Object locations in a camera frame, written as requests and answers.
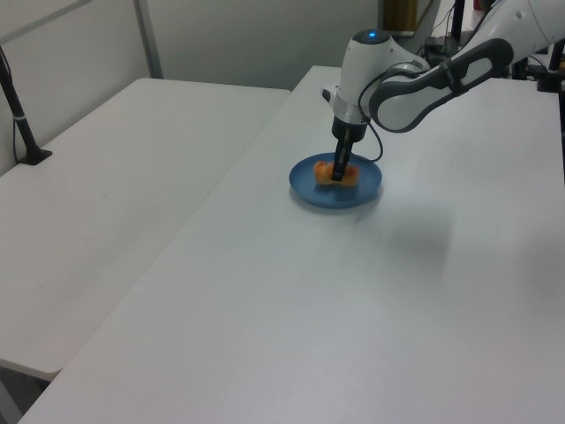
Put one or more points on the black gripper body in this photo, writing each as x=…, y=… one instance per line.
x=346, y=126

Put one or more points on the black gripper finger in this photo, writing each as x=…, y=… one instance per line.
x=340, y=159
x=353, y=146

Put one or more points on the orange toy bread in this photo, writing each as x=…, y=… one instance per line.
x=321, y=173

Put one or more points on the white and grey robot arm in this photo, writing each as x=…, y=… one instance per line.
x=397, y=99

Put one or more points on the blue round plate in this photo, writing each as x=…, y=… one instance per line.
x=304, y=187

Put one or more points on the black equipment box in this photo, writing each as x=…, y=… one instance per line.
x=437, y=46

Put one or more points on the yellow wooden cabinet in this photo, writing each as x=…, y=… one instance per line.
x=397, y=15

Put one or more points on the black vertical stand pole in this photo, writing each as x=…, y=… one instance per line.
x=458, y=17

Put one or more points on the black joystick stop button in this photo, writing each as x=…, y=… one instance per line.
x=520, y=70

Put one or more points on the grey table leg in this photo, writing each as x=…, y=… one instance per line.
x=9, y=397

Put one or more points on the black clamped camera pole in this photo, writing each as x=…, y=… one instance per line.
x=549, y=79

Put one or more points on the grey partition post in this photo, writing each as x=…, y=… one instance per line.
x=149, y=40

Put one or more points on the black camera stand with base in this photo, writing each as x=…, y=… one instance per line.
x=20, y=123

